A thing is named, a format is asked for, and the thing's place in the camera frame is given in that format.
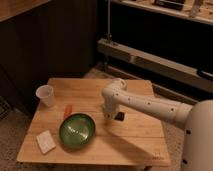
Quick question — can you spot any white eraser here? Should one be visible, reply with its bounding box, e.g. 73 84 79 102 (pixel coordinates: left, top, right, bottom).
36 130 56 154

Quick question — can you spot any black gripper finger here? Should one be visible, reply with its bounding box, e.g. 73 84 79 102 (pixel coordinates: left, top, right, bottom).
115 112 125 121

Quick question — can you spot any upper wooden shelf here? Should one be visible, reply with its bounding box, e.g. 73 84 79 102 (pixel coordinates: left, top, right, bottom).
112 0 213 26

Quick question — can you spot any metal pole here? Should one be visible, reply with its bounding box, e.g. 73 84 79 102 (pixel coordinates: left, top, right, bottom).
107 0 111 43

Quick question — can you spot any green bowl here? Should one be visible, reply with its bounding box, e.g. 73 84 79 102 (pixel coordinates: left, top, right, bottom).
59 113 96 150

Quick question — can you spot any clear plastic cup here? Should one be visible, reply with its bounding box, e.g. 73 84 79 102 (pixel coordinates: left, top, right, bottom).
36 85 55 107

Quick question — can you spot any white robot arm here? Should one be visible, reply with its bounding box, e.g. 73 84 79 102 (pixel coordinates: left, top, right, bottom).
101 78 213 171

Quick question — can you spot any wooden shelf beam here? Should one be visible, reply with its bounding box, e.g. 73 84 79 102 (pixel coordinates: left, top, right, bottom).
97 39 213 93

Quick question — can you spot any orange marker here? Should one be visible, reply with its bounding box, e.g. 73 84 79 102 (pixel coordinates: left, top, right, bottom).
64 105 72 119

